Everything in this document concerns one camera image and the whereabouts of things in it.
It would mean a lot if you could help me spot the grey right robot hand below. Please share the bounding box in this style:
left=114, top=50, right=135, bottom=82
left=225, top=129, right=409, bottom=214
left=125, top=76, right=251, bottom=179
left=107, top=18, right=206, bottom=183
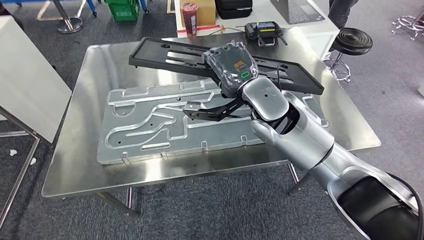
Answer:
left=202, top=40, right=260, bottom=99

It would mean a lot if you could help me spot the black plastic panel part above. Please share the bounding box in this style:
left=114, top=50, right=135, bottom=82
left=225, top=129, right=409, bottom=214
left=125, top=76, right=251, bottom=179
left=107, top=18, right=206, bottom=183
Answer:
left=128, top=37, right=326, bottom=96

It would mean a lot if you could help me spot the stainless steel workbench table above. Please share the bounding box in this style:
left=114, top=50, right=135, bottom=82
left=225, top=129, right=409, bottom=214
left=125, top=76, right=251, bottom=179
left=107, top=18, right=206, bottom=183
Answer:
left=41, top=28, right=382, bottom=218

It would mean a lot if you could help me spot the red tape strip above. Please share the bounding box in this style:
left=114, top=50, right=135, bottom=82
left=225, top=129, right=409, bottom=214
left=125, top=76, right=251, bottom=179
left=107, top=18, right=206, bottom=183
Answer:
left=177, top=24, right=221, bottom=35

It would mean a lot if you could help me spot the black remote controller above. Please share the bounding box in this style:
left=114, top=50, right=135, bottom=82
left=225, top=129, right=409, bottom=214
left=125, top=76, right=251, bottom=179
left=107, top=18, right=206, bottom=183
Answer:
left=244, top=21, right=288, bottom=47

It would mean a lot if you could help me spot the black carry case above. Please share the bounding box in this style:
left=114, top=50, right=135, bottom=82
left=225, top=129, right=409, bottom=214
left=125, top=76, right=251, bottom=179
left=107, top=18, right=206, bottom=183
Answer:
left=214, top=0, right=254, bottom=20

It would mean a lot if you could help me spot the brown cardboard box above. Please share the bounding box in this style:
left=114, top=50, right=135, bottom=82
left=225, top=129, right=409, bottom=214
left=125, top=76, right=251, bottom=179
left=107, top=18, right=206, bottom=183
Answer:
left=179, top=0, right=217, bottom=28

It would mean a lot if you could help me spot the red drink cup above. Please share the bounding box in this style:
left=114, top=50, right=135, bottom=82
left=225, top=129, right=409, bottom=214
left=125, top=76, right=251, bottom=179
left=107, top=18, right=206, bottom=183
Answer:
left=180, top=2, right=200, bottom=37

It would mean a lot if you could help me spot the white desk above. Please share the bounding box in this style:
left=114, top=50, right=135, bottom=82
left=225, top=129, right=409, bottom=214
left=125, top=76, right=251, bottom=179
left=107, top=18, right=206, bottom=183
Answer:
left=173, top=0, right=341, bottom=61

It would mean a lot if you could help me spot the grey laptop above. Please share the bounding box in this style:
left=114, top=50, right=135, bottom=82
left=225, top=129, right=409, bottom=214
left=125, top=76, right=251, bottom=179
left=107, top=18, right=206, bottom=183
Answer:
left=269, top=0, right=326, bottom=25

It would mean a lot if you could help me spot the silver stamped metal panel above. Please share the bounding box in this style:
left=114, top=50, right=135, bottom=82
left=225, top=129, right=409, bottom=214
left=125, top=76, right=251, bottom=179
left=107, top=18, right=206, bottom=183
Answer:
left=96, top=78, right=330, bottom=166

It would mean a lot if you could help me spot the green plastic crate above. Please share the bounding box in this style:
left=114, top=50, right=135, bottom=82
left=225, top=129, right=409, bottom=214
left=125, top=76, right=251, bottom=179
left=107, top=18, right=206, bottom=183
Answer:
left=105, top=0, right=141, bottom=23

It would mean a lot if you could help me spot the person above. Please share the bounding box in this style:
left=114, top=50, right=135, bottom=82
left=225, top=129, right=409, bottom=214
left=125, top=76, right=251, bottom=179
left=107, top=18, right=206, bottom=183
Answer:
left=327, top=0, right=361, bottom=30

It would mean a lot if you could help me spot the black round stool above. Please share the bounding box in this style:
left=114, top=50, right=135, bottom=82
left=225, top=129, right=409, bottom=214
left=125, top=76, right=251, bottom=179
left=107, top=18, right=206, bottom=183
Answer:
left=322, top=27, right=374, bottom=83

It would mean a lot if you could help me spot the chrome stanchion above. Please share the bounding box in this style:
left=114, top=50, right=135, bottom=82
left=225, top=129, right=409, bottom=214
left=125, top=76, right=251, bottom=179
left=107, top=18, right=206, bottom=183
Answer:
left=51, top=0, right=84, bottom=35

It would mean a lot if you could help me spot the chrome chair base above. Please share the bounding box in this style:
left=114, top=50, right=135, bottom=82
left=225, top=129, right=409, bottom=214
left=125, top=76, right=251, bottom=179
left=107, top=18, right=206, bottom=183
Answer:
left=391, top=6, right=424, bottom=41

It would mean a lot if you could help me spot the white table with steel legs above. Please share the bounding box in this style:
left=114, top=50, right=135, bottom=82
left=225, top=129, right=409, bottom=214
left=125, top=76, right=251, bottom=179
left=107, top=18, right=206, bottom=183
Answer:
left=0, top=14, right=73, bottom=229

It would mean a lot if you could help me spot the black camera bracket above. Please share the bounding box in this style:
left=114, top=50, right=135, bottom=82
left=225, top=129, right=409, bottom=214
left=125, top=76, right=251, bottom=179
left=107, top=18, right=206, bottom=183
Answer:
left=182, top=96, right=248, bottom=123

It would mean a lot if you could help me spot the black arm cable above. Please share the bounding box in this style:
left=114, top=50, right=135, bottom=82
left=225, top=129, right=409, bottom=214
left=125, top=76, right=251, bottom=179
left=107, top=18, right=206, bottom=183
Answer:
left=385, top=172, right=424, bottom=240

